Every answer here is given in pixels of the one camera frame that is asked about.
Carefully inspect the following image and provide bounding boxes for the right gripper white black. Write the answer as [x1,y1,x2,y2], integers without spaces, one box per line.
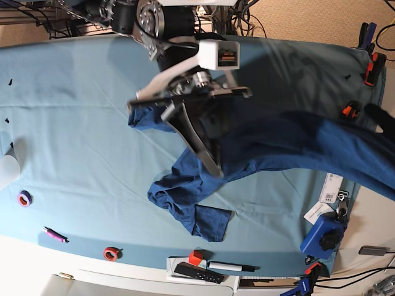
[128,39,252,178]

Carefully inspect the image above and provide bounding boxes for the dark blue t-shirt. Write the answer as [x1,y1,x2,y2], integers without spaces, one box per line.
[148,112,394,242]

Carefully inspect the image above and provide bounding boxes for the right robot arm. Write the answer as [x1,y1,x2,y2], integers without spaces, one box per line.
[60,1,251,178]

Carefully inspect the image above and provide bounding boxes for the orange black utility knife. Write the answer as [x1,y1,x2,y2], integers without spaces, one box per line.
[341,101,361,121]

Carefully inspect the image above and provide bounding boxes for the orange black clamp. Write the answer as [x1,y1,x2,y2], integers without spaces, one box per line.
[363,52,387,86]
[304,261,322,275]

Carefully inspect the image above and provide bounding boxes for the white packaged item blister card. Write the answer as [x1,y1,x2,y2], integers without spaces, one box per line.
[319,173,343,204]

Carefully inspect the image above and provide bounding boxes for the blue spring clamp top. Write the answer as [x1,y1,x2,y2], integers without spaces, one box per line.
[357,22,377,51]

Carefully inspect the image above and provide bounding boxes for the metal carabiner keys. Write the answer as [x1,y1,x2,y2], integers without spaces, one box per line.
[336,190,349,221]

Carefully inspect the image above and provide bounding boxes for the white paper card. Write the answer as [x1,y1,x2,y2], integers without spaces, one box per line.
[304,202,334,225]

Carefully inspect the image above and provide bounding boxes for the light blue table cloth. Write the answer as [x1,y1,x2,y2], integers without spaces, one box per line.
[0,33,387,278]

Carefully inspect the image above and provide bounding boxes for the grey adapter box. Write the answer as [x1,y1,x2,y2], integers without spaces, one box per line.
[359,245,388,257]

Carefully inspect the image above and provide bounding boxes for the blue box black knob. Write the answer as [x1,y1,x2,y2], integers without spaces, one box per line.
[300,215,347,260]

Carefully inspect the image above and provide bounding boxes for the red cube block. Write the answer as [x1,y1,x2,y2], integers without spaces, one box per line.
[188,250,204,266]

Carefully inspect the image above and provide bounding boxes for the white book under remote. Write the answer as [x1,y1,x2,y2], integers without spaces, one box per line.
[165,255,240,290]

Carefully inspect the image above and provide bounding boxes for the red tape roll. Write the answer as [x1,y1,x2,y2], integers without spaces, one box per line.
[103,247,122,261]

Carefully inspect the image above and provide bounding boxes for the black remote control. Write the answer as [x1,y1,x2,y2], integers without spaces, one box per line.
[174,262,225,284]

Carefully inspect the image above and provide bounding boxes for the white black marker pen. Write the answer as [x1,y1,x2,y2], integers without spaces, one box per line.
[207,261,258,273]

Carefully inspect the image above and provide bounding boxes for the orange black lower clamp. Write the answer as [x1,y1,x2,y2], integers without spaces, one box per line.
[304,261,322,275]

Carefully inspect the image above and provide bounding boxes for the pink marker pen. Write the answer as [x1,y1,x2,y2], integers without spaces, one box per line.
[43,227,69,244]

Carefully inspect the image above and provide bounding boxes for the purple tape roll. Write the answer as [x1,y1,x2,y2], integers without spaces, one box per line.
[17,191,32,207]

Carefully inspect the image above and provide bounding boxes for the white paper roll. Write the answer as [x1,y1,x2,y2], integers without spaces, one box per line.
[0,155,21,190]

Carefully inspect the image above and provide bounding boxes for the blue black clamp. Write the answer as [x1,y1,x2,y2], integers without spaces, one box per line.
[280,277,315,296]

